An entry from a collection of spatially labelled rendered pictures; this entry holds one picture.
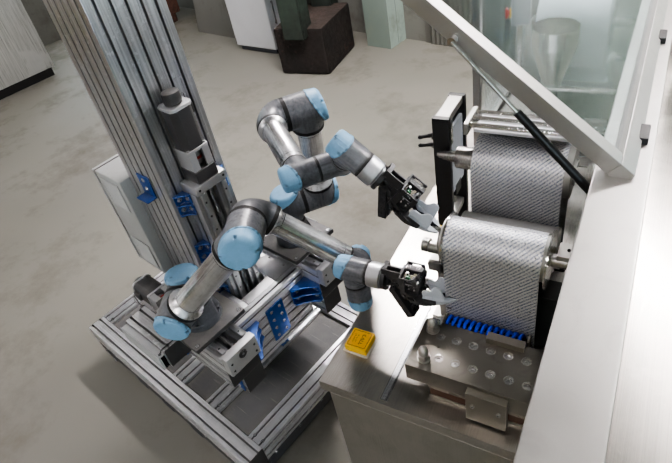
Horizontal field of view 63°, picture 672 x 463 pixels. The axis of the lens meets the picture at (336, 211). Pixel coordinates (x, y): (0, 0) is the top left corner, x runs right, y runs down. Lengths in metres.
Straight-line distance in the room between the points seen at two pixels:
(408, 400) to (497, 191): 0.61
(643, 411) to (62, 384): 2.88
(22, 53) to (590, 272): 7.13
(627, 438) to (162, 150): 1.50
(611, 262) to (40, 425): 2.86
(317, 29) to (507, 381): 4.33
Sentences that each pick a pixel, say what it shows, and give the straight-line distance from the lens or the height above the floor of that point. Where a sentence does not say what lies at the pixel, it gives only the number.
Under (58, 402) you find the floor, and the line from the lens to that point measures 3.28.
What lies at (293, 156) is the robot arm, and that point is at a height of 1.45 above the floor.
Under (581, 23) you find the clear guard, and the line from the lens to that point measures 1.25.
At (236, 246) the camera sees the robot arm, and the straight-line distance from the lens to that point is 1.49.
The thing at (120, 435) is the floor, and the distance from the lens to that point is 2.97.
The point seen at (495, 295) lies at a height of 1.15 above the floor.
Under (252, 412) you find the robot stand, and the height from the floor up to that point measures 0.21.
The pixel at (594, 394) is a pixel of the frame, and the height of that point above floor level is 1.65.
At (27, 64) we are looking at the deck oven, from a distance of 7.56.
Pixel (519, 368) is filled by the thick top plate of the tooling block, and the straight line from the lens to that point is 1.47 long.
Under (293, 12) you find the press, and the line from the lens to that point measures 5.30.
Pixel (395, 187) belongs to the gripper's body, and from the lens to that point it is 1.39.
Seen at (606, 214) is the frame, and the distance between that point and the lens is 0.91.
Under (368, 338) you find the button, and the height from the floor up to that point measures 0.92.
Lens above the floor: 2.23
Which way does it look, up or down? 38 degrees down
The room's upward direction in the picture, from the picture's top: 12 degrees counter-clockwise
